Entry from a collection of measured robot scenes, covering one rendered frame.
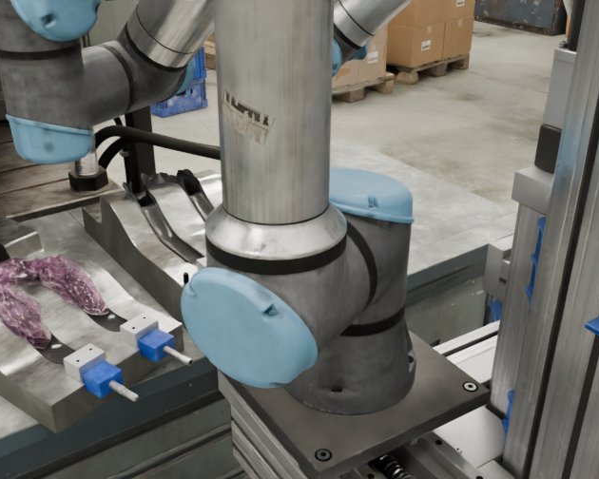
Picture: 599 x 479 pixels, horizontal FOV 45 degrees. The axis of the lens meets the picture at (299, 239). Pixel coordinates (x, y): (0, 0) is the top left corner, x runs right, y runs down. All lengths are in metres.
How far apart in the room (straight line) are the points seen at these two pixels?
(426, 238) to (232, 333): 1.10
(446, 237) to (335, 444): 0.98
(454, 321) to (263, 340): 1.26
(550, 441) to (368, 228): 0.30
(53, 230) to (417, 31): 4.49
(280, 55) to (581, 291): 0.36
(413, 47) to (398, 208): 5.20
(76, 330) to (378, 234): 0.70
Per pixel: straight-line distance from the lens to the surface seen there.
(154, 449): 1.39
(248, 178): 0.53
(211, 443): 1.47
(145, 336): 1.18
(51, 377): 1.16
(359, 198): 0.65
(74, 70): 0.71
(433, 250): 1.58
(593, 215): 0.67
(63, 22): 0.67
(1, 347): 1.21
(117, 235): 1.50
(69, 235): 1.69
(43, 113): 0.70
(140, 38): 0.76
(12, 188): 2.03
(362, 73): 5.39
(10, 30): 0.69
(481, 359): 1.01
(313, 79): 0.51
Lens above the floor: 1.53
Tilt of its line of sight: 27 degrees down
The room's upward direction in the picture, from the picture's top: straight up
